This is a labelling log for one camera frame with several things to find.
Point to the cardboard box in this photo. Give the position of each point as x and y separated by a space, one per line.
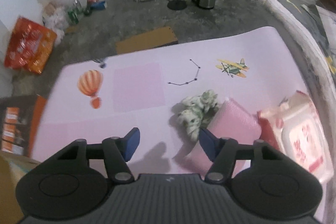
13 168

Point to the green bottle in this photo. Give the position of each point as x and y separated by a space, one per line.
74 11

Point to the kettle base black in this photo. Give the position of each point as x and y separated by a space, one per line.
177 5

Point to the pink rolled towel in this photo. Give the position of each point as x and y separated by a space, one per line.
231 121

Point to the pink wet wipes pack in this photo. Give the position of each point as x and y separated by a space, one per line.
294 128

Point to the red snack bag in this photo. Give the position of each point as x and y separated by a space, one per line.
30 46

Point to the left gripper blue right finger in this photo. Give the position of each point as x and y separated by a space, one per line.
209 143

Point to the green floral cloth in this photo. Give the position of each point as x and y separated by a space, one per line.
198 112

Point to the flat cardboard piece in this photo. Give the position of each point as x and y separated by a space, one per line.
159 37

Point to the dark printed product box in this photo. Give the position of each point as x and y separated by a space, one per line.
20 119

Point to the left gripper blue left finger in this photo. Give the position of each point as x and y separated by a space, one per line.
129 143

